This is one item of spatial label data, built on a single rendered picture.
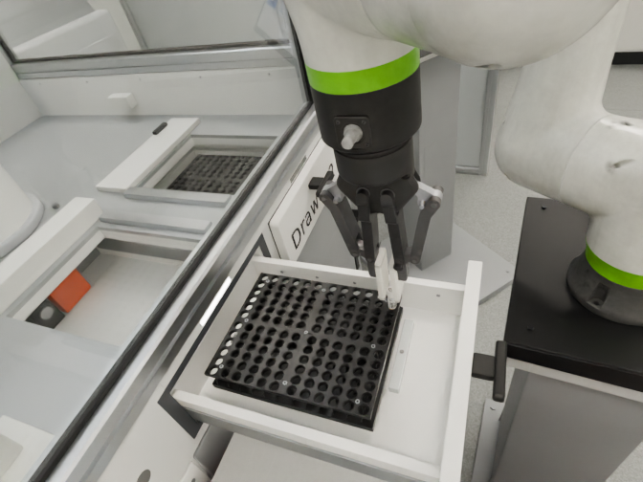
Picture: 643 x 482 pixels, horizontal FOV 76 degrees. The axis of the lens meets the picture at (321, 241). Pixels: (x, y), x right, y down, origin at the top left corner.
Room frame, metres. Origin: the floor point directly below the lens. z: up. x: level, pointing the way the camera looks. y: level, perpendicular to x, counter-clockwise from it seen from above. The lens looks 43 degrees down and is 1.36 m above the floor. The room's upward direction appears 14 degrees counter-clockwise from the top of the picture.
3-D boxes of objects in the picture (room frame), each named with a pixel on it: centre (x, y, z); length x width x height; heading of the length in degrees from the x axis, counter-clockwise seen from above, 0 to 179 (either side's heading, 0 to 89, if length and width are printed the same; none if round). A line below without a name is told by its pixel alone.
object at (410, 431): (0.33, 0.06, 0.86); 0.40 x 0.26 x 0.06; 61
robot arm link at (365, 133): (0.33, -0.07, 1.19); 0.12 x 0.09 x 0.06; 151
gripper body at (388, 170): (0.34, -0.07, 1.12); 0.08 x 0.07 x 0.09; 61
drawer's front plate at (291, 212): (0.66, 0.00, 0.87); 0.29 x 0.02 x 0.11; 151
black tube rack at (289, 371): (0.33, 0.05, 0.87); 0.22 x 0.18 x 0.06; 61
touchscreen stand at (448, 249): (1.13, -0.44, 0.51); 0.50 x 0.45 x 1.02; 20
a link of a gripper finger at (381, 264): (0.34, -0.06, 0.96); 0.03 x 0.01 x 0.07; 151
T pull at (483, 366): (0.22, -0.15, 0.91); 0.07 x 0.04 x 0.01; 151
